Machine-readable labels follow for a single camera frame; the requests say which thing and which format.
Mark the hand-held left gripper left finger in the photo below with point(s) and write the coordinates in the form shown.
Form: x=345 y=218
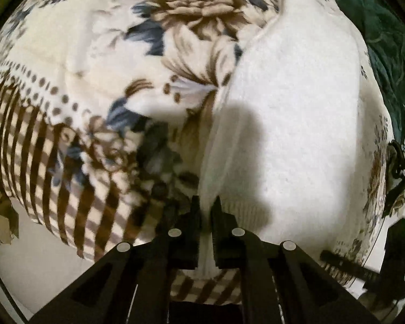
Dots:
x=193 y=233

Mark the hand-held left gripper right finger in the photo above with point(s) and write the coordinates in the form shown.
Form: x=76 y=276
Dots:
x=218 y=234

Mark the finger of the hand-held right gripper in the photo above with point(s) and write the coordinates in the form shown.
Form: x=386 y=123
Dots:
x=400 y=172
x=351 y=265

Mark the white fluffy small garment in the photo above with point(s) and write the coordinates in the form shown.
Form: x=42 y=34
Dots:
x=290 y=125

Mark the dark green cloth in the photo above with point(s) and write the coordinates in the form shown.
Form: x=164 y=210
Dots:
x=384 y=33

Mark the floral printed blanket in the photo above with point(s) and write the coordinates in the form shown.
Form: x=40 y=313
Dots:
x=98 y=74

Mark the torn cardboard piece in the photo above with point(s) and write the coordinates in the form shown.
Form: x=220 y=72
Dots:
x=1 y=214

